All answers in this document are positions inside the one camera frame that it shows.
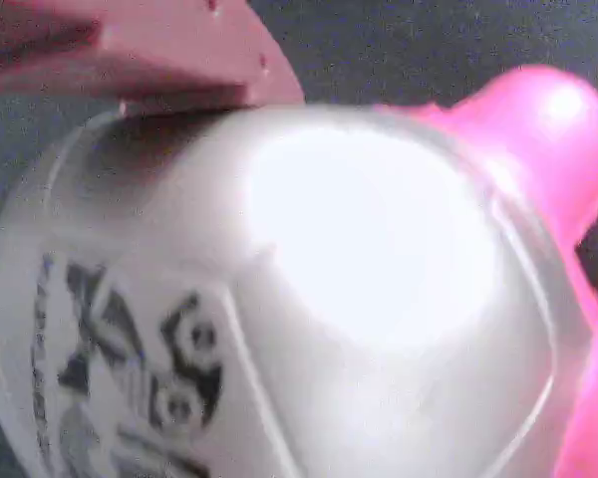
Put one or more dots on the turtle toy with clear dome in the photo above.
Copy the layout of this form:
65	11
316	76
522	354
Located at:
354	259

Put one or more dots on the printed plastic gripper finger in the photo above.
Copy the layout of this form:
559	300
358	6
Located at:
154	45

